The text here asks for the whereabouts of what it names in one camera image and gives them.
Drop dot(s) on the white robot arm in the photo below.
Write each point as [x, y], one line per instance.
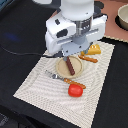
[76, 10]

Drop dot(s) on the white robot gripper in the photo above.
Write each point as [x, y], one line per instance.
[70, 37]

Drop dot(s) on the beige bowl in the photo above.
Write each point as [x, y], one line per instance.
[123, 16]

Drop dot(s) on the knife with wooden handle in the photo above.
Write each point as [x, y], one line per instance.
[88, 59]

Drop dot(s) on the fork with wooden handle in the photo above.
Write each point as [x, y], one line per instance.
[55, 76]

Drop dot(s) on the brown toy sausage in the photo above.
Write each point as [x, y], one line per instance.
[70, 67]

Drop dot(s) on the beige woven placemat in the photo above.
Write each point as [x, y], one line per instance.
[51, 95]

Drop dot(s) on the red toy tomato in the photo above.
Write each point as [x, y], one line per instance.
[75, 90]

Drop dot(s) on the beige round plate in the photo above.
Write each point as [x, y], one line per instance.
[62, 69]

